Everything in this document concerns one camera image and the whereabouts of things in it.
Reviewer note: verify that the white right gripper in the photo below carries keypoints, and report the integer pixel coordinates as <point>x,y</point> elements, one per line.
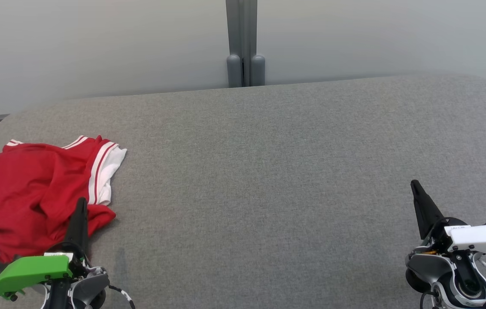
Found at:
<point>479,239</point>

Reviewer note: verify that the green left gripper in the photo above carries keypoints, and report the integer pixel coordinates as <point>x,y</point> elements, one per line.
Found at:
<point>32,270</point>

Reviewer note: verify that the red jersey number 23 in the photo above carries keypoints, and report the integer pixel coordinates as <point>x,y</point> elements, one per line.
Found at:
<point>19,184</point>

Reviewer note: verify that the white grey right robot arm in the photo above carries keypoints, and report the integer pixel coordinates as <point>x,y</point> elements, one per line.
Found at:
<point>427,266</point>

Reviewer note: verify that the grey partition post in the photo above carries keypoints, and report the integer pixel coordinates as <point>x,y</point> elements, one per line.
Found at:
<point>245,38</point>

